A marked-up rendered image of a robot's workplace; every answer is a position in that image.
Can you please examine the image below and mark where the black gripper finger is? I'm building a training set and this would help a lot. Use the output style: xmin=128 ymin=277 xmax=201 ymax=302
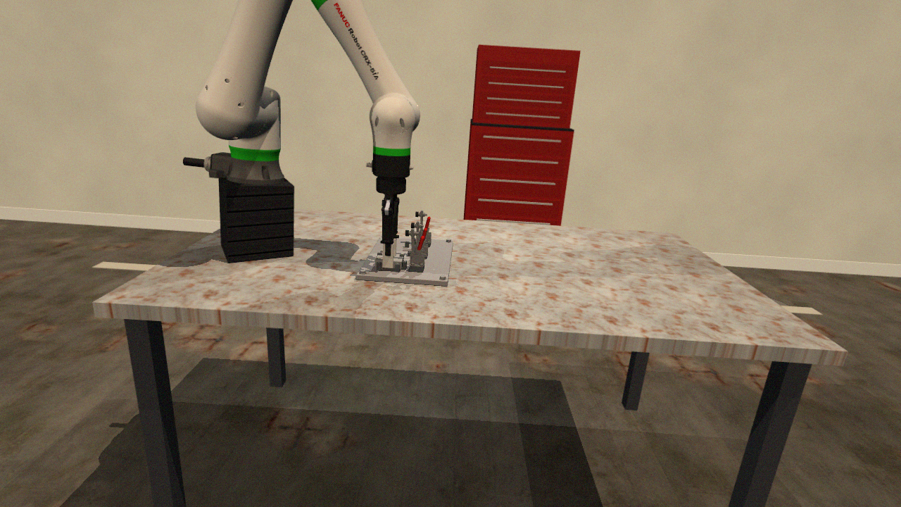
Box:
xmin=393 ymin=197 xmax=399 ymax=256
xmin=380 ymin=199 xmax=398 ymax=268

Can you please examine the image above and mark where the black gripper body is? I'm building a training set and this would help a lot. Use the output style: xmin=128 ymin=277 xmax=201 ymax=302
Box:
xmin=376 ymin=177 xmax=406 ymax=214

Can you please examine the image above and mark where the toggle clamp with red handle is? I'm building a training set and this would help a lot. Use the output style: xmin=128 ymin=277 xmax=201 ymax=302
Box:
xmin=411 ymin=221 xmax=428 ymax=259

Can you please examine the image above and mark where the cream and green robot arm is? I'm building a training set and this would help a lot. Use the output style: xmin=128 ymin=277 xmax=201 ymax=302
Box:
xmin=183 ymin=0 xmax=420 ymax=184

